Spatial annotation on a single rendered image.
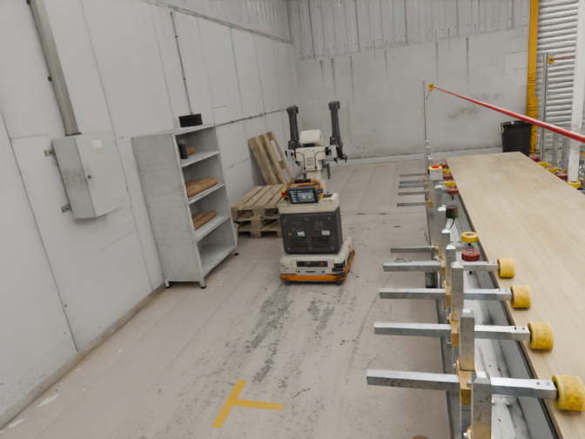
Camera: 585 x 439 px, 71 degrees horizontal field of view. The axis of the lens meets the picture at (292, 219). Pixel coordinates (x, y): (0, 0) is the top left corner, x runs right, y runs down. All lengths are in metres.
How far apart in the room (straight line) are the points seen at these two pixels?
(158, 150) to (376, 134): 6.57
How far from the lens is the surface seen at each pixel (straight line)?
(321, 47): 9.96
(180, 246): 4.22
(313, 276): 3.89
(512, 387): 1.26
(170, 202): 4.11
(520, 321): 1.64
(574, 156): 3.56
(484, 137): 9.91
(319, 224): 3.78
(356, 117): 9.81
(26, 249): 3.31
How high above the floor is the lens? 1.73
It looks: 17 degrees down
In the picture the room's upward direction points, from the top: 8 degrees counter-clockwise
